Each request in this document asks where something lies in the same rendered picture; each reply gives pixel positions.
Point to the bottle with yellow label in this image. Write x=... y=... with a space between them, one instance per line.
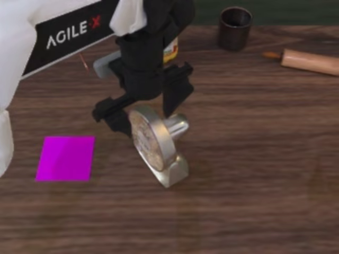
x=171 y=53

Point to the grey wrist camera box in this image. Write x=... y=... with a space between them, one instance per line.
x=103 y=66

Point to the thin red stick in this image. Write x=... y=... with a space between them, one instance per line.
x=84 y=63

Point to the silver metal round timer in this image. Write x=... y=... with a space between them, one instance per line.
x=160 y=140

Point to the wooden rolling pin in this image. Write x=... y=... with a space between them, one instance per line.
x=307 y=61

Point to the magenta square paper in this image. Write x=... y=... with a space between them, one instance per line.
x=66 y=158

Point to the dark brown cylindrical cup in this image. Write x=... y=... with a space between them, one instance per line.
x=234 y=34

